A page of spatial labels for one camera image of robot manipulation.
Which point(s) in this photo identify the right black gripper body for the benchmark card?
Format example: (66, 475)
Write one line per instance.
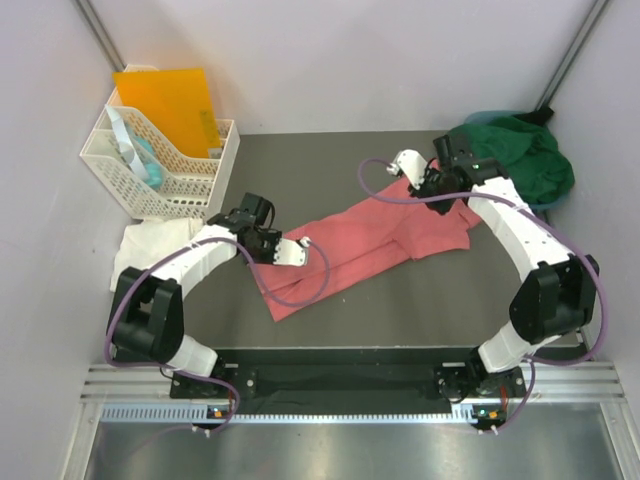
(432, 185)

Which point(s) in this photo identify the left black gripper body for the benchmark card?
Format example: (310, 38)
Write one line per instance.
(263, 250)

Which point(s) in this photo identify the pink t shirt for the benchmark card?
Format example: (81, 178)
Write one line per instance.
(361, 242)

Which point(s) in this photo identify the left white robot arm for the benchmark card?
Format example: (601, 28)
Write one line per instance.
(147, 318)

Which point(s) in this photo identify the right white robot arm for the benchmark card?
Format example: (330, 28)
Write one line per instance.
(557, 292)

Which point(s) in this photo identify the blue laundry basket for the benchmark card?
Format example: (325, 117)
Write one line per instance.
(552, 202)

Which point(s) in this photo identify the green t shirt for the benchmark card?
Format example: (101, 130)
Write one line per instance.
(530, 155)

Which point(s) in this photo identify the white folded t shirt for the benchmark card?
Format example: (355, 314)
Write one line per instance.
(146, 243)

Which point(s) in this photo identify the dark grey table mat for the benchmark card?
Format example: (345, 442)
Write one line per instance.
(455, 299)

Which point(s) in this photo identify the orange plastic board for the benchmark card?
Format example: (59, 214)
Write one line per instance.
(178, 103)

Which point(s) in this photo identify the white perforated desk organizer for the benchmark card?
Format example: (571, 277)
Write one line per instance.
(158, 146)

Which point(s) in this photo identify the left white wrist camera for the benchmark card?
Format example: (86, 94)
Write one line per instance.
(293, 253)

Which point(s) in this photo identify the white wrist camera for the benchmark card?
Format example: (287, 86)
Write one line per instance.
(293, 253)
(412, 165)

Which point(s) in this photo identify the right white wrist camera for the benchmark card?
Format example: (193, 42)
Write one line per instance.
(412, 165)

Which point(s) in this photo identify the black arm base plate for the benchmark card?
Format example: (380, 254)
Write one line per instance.
(363, 380)

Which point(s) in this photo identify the grey slotted cable duct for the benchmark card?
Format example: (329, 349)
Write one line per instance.
(203, 414)

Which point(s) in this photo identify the aluminium frame rail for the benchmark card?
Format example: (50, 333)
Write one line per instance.
(100, 34)

